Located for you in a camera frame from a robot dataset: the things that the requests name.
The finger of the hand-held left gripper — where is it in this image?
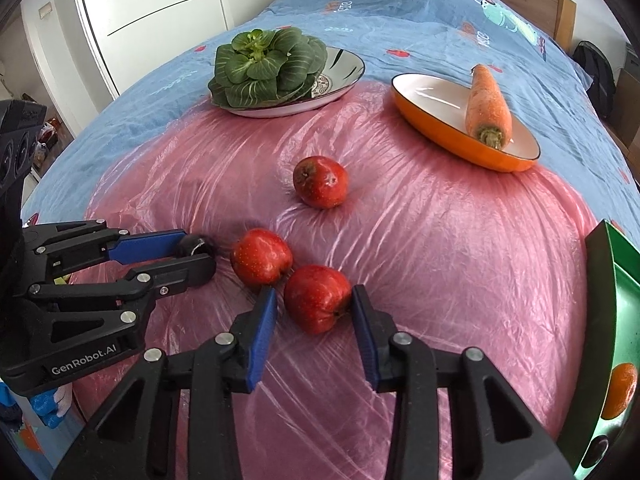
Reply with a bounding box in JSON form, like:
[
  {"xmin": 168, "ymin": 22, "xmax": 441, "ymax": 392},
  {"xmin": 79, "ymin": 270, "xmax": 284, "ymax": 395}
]
[
  {"xmin": 22, "ymin": 219, "xmax": 188, "ymax": 274},
  {"xmin": 27, "ymin": 254, "xmax": 217, "ymax": 361}
]

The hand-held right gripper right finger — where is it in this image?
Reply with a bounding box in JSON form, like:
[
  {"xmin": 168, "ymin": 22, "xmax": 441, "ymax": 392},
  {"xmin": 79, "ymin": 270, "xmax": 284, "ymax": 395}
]
[{"xmin": 351, "ymin": 284, "xmax": 576, "ymax": 480}]

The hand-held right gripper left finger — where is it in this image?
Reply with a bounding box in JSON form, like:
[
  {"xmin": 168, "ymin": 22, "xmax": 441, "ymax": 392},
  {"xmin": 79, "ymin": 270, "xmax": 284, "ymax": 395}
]
[{"xmin": 52, "ymin": 285, "xmax": 278, "ymax": 480}]

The dark purple plum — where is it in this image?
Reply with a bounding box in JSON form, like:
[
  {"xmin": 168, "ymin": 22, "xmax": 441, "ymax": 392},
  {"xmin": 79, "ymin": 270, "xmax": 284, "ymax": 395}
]
[
  {"xmin": 582, "ymin": 435, "xmax": 610, "ymax": 466},
  {"xmin": 175, "ymin": 236, "xmax": 217, "ymax": 261}
]

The red apple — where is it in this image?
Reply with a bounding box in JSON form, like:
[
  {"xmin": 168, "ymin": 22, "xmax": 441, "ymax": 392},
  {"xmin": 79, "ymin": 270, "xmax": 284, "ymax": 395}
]
[
  {"xmin": 230, "ymin": 228, "xmax": 294, "ymax": 287},
  {"xmin": 292, "ymin": 156, "xmax": 349, "ymax": 209},
  {"xmin": 283, "ymin": 265, "xmax": 353, "ymax": 335}
]

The green rectangular tray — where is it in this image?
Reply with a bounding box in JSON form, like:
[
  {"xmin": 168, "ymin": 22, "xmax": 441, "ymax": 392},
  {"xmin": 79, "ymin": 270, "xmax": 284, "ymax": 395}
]
[{"xmin": 570, "ymin": 220, "xmax": 640, "ymax": 480}]

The large orange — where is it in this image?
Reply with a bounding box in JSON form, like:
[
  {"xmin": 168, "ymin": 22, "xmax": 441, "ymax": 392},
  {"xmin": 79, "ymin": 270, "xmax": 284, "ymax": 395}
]
[{"xmin": 601, "ymin": 362, "xmax": 638, "ymax": 420}]

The pink plastic sheet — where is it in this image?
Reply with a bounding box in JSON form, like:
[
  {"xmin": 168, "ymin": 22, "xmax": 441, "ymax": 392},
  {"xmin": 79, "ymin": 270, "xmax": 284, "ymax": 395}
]
[{"xmin": 65, "ymin": 80, "xmax": 613, "ymax": 480}]

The white wardrobe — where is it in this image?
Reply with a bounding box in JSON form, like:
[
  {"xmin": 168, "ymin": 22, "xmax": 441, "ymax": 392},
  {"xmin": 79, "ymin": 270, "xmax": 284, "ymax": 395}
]
[{"xmin": 70, "ymin": 0, "xmax": 321, "ymax": 98}]

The green bok choy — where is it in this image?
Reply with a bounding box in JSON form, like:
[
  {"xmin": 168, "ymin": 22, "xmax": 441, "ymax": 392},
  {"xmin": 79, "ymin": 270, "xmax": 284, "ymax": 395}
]
[{"xmin": 209, "ymin": 29, "xmax": 328, "ymax": 109}]

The orange oval dish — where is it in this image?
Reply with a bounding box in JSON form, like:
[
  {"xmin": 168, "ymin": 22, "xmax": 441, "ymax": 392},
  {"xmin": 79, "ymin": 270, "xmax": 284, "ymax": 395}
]
[{"xmin": 391, "ymin": 73, "xmax": 542, "ymax": 173}]

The white round plate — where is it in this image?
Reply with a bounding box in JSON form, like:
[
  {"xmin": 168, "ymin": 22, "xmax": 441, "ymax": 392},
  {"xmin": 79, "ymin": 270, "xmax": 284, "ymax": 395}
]
[{"xmin": 209, "ymin": 46, "xmax": 366, "ymax": 119}]

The orange carrot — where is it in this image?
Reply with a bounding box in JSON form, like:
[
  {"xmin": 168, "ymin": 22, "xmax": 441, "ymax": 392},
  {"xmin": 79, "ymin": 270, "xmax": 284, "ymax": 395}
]
[{"xmin": 465, "ymin": 64, "xmax": 513, "ymax": 150}]

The blue printed bed blanket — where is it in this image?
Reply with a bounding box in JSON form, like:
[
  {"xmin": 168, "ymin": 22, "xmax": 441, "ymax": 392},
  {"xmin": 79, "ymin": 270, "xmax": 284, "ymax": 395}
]
[{"xmin": 15, "ymin": 0, "xmax": 640, "ymax": 480}]

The wooden cabinet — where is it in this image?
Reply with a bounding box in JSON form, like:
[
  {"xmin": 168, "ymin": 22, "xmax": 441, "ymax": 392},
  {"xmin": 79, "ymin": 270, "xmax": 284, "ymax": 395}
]
[{"xmin": 607, "ymin": 67, "xmax": 640, "ymax": 156}]

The black backpack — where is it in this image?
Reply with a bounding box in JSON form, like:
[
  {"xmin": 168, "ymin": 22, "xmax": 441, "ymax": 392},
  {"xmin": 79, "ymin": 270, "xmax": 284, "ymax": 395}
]
[{"xmin": 571, "ymin": 40, "xmax": 617, "ymax": 121}]

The wooden headboard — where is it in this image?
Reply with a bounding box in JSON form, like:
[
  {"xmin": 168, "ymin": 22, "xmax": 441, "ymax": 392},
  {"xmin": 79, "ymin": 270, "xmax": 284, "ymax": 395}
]
[{"xmin": 335, "ymin": 0, "xmax": 576, "ymax": 53}]

